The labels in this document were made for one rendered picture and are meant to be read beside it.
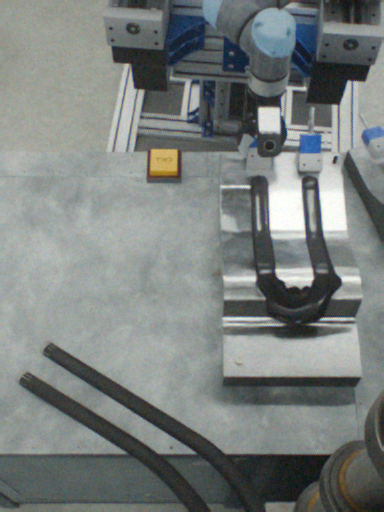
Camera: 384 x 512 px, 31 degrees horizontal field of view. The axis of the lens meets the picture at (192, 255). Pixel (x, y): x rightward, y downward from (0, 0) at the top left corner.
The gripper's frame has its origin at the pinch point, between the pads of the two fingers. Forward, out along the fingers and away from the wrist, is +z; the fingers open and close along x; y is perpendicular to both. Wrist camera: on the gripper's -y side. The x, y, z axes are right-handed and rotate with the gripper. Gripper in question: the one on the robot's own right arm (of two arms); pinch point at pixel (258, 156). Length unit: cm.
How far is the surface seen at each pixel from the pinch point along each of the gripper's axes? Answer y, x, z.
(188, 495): -70, 15, 1
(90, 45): 124, 57, 90
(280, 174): -3.7, -4.6, 1.5
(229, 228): -16.8, 6.6, 2.2
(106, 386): -50, 30, 4
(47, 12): 143, 77, 90
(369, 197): -6.4, -24.4, 6.3
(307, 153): -1.1, -10.0, -2.4
